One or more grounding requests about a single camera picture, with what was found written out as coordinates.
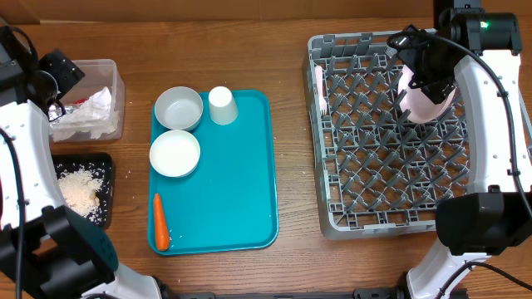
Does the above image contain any silver red foil wrapper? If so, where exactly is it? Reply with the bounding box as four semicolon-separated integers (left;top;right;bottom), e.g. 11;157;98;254
48;98;87;122

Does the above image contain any pink round plate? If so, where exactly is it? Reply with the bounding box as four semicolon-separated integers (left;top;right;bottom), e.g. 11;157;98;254
397;66;456;124

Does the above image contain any white napkin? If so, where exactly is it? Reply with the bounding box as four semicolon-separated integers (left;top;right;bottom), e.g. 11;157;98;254
51;86;120;142

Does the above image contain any white plastic fork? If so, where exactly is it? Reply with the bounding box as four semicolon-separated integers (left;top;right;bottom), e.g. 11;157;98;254
314;65;328;116

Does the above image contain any grey bowl with rice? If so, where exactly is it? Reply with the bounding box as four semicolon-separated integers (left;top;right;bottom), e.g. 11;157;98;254
154;86;204;131

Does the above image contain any white bowl with peanuts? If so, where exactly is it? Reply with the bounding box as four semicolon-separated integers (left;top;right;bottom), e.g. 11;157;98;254
150;130;201;178

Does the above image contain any white plastic cup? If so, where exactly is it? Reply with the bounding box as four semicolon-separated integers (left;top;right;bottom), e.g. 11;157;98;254
208;86;239;125

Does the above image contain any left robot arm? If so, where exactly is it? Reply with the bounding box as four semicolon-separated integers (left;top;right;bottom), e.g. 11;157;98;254
1;26;173;298

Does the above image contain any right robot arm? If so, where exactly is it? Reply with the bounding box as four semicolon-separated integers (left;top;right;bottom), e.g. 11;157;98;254
387;1;531;298

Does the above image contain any black plastic waste bin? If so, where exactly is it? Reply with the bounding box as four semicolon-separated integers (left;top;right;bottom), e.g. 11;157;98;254
52;152;116;229

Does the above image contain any grey dishwasher rack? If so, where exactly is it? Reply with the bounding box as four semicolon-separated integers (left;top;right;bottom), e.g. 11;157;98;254
303;32;469;240

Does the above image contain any clear plastic storage bin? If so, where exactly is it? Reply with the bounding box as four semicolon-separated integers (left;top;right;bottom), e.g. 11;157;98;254
49;59;126;143

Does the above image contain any pile of peanuts and rice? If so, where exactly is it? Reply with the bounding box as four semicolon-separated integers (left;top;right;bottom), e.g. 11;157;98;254
58;169;103;220

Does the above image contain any orange carrot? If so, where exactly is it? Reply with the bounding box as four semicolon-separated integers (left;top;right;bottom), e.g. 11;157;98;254
153;194;170;251

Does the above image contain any teal serving tray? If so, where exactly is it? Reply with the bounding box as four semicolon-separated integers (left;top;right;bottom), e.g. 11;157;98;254
149;90;279;256

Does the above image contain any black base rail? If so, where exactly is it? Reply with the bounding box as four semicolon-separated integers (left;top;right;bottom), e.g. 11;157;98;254
175;287;405;299

